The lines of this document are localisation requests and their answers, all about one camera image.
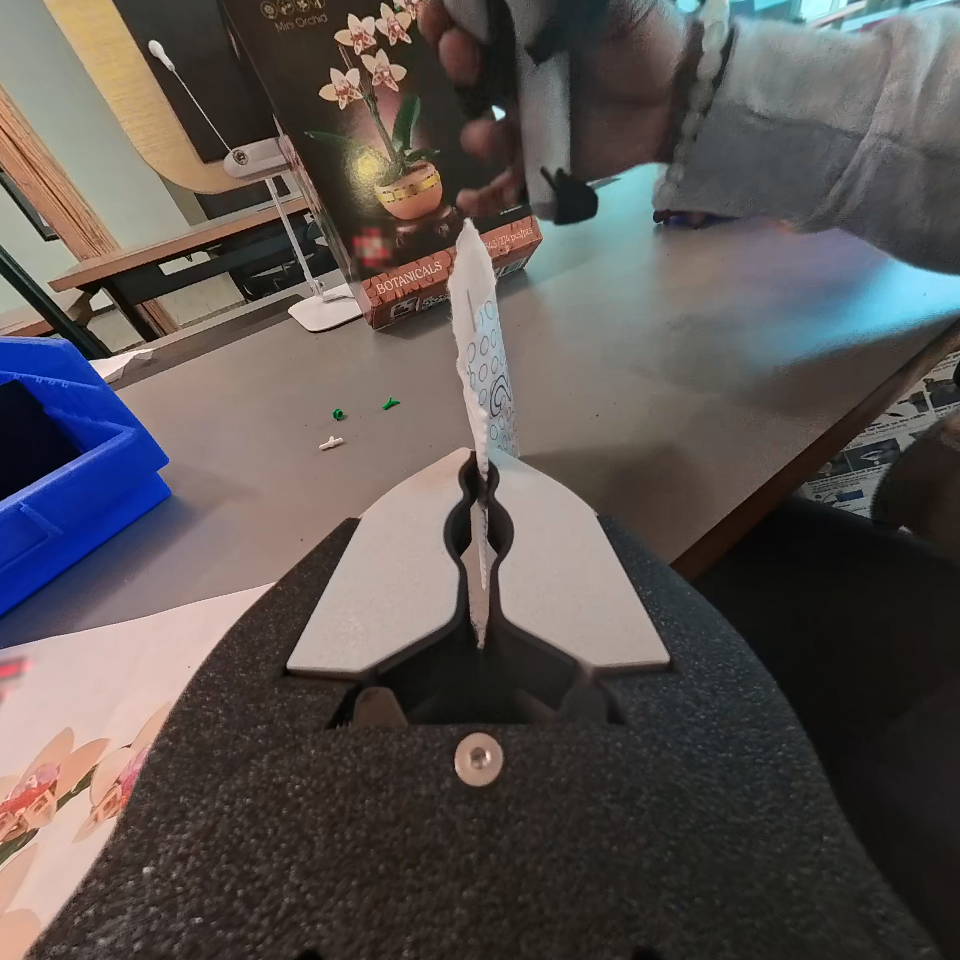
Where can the curved wooden panel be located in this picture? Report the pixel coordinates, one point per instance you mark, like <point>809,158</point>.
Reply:
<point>127,90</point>

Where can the printed paper sheets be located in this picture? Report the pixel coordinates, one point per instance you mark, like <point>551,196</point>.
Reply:
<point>900,420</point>

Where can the black tripod stand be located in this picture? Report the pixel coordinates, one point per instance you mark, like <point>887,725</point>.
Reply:
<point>45,304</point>

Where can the white camera stand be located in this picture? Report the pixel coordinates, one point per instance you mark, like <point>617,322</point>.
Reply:
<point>326,313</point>

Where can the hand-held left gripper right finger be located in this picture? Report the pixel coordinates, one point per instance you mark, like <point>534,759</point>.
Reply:
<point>570,585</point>

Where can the orchid instruction booklet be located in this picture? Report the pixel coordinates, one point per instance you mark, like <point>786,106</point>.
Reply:
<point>97,690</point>

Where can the torn circle-print paper bag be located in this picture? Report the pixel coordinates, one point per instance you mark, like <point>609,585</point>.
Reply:
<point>484,352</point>

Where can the person's right forearm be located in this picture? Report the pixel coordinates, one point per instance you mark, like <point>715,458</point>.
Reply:
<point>825,127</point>

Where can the black orchid set box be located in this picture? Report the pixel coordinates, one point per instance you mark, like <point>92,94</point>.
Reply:
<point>360,187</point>

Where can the wooden table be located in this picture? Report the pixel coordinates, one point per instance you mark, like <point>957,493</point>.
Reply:
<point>150,259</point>

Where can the person's right hand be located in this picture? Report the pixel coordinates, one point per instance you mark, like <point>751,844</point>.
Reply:
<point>630,97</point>

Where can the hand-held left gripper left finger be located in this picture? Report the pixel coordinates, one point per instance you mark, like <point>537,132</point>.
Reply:
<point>390,592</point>

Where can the blue plastic bin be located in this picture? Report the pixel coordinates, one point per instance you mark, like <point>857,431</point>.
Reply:
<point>82,510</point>

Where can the wooden post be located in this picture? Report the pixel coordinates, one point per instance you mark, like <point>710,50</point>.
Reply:
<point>52,195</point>

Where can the crumpled white paper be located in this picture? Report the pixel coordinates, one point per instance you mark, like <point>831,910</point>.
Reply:
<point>120,365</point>

